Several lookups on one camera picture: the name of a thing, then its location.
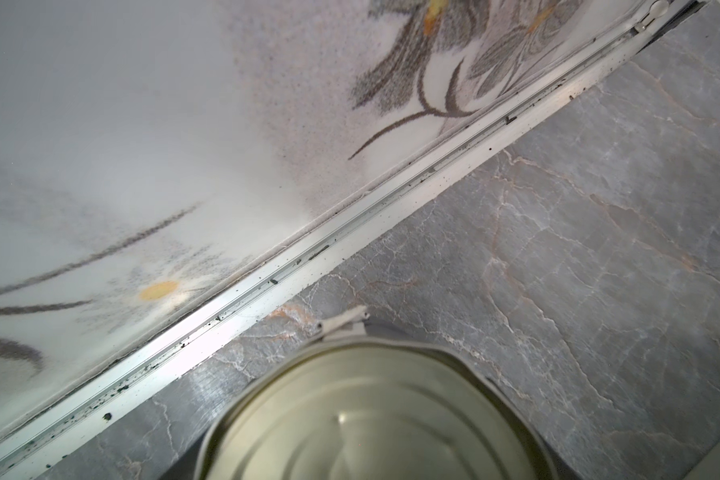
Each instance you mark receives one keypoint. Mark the aluminium corner frame left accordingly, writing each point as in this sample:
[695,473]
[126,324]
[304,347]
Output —
[107,399]

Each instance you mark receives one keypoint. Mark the dark blue tomato can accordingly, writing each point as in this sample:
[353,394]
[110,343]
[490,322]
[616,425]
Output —
[361,400]

